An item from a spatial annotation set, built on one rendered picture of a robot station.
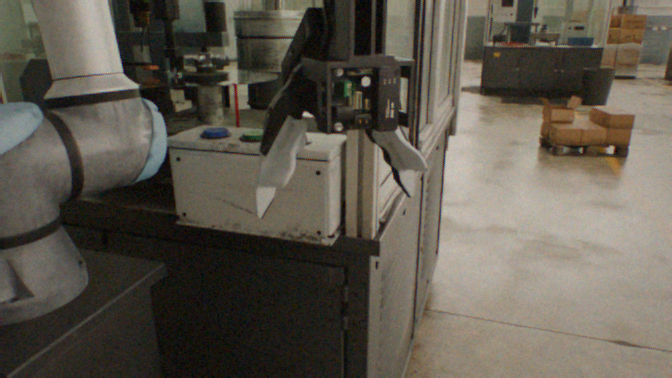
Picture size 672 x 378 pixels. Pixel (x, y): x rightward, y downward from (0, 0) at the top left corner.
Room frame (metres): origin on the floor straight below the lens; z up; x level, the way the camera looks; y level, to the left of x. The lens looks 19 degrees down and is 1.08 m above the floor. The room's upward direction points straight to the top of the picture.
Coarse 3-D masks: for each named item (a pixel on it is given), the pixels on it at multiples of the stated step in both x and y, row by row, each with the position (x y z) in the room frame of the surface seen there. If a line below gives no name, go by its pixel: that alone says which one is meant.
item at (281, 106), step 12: (288, 84) 0.41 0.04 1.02; (276, 96) 0.41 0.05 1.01; (288, 96) 0.40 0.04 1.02; (276, 108) 0.40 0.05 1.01; (288, 108) 0.40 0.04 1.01; (300, 108) 0.41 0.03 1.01; (276, 120) 0.40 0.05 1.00; (264, 132) 0.40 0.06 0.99; (276, 132) 0.40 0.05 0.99; (264, 144) 0.40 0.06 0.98
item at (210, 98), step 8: (200, 88) 1.13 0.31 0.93; (208, 88) 1.13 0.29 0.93; (216, 88) 1.15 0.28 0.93; (200, 96) 1.13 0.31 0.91; (208, 96) 1.13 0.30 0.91; (216, 96) 1.14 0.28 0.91; (200, 104) 1.14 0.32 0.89; (208, 104) 1.13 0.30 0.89; (216, 104) 1.14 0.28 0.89; (200, 112) 1.14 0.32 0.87; (208, 112) 1.13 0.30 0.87; (216, 112) 1.14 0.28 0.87; (200, 120) 1.14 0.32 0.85; (208, 120) 1.13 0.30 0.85
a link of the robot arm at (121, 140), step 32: (64, 0) 0.63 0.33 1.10; (96, 0) 0.65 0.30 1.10; (64, 32) 0.62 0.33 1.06; (96, 32) 0.64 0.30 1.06; (64, 64) 0.62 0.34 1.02; (96, 64) 0.63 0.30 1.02; (64, 96) 0.60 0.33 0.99; (96, 96) 0.61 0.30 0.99; (128, 96) 0.64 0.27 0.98; (96, 128) 0.60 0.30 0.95; (128, 128) 0.63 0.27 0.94; (160, 128) 0.67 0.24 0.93; (96, 160) 0.58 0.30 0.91; (128, 160) 0.62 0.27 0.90; (160, 160) 0.66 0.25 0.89; (96, 192) 0.60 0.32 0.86
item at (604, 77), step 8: (584, 72) 6.57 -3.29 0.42; (592, 72) 6.44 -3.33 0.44; (600, 72) 6.38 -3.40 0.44; (608, 72) 6.36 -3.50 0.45; (584, 80) 6.55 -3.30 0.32; (592, 80) 6.43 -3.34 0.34; (600, 80) 6.38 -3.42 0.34; (608, 80) 6.38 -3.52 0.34; (584, 88) 6.54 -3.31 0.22; (592, 88) 6.43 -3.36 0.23; (600, 88) 6.39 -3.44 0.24; (608, 88) 6.40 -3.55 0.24; (584, 96) 6.52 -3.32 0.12; (592, 96) 6.43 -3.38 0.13; (600, 96) 6.39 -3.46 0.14; (584, 104) 6.50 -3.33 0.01; (592, 104) 6.43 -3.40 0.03; (600, 104) 6.40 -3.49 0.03
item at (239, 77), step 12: (168, 72) 1.26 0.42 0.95; (240, 72) 1.26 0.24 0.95; (252, 72) 1.26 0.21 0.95; (264, 72) 1.26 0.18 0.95; (144, 84) 1.03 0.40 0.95; (156, 84) 1.02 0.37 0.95; (168, 84) 1.02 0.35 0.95; (180, 84) 1.02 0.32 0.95; (192, 84) 1.02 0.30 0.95; (204, 84) 1.02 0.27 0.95; (216, 84) 1.02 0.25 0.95; (228, 84) 1.02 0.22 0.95; (240, 84) 1.04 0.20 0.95
